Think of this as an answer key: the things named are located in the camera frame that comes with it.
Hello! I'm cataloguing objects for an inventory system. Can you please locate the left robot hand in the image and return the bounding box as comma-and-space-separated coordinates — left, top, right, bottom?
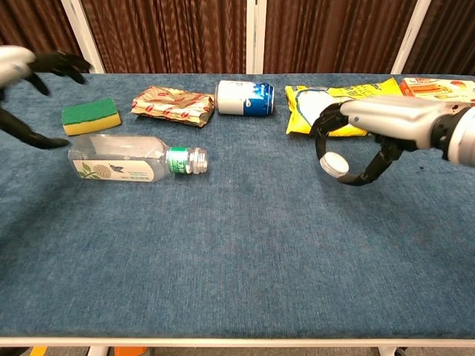
0, 46, 93, 150

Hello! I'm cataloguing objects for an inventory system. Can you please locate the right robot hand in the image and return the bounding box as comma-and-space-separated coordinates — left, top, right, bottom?
310, 95, 461, 185

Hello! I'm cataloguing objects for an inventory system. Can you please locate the white bottle cap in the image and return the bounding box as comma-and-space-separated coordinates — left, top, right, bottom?
319, 151, 350, 177

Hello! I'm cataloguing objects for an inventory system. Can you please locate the clear plastic bottle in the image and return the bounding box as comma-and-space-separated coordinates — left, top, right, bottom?
68, 133, 209, 183

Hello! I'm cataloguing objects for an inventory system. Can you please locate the brown pleated curtain panel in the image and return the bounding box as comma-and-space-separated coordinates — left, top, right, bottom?
402, 0, 475, 75
81, 0, 248, 74
263, 0, 416, 74
0, 0, 88, 75

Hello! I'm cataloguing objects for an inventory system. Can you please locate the orange snack box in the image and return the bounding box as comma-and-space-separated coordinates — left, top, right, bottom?
399, 76, 475, 105

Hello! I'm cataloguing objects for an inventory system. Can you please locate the green yellow sponge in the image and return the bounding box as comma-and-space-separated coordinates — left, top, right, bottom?
62, 96, 122, 136

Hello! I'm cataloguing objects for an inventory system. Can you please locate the yellow snack bag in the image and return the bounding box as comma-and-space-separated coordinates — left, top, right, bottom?
284, 76, 404, 137

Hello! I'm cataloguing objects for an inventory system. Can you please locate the blue white drink can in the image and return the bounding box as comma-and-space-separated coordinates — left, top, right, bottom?
214, 80, 275, 116

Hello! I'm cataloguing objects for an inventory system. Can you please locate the crumpled red patterned paper wrapper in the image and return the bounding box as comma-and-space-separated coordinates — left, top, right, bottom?
131, 85, 216, 128

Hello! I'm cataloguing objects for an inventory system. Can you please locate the blue table cloth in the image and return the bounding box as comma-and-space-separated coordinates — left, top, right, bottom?
0, 72, 475, 339

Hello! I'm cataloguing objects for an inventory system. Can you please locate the white partition post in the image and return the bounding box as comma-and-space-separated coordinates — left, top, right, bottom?
244, 0, 267, 74
61, 0, 105, 73
391, 0, 431, 74

